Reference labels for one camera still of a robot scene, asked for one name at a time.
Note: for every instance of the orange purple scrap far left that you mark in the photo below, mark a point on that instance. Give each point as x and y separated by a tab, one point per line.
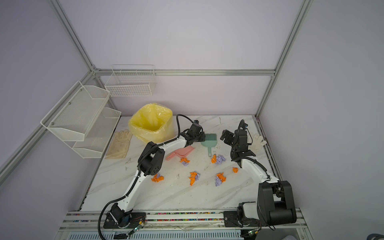
157	178

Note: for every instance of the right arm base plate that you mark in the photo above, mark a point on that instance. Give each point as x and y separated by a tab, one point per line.
233	219

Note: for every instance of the pink plastic dustpan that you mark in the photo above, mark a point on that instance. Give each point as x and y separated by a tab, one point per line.
181	153

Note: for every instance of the aluminium front rail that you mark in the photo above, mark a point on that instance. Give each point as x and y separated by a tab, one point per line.
178	225

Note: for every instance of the orange purple scrap near dustpan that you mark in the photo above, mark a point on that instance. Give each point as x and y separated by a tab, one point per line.
184	161

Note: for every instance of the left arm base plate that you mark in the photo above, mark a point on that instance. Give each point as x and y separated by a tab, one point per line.
127	221

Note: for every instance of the white cotton glove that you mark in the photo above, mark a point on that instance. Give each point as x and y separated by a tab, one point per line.
258	142

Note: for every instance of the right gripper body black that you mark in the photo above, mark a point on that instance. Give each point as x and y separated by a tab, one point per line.
230	139

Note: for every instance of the white wire basket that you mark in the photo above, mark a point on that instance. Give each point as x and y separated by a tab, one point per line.
131	81

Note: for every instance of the upper white mesh shelf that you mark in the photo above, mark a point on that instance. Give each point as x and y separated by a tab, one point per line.
72	118

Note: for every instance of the beige rubber glove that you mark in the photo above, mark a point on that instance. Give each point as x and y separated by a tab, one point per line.
119	146

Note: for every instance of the yellow-lined trash bin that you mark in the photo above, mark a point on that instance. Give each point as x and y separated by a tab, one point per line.
152	123

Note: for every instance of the lower white mesh shelf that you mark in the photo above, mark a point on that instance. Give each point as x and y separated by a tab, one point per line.
99	136

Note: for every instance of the white mesh shelf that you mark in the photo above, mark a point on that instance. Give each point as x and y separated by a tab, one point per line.
72	118
99	136

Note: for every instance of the green hand brush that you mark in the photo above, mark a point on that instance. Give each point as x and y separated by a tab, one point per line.
209	143

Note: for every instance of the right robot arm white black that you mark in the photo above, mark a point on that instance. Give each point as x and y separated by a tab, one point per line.
275	204

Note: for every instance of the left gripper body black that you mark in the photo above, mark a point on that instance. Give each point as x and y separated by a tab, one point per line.
200	138

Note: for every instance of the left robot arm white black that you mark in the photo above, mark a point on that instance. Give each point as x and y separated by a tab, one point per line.
149	164

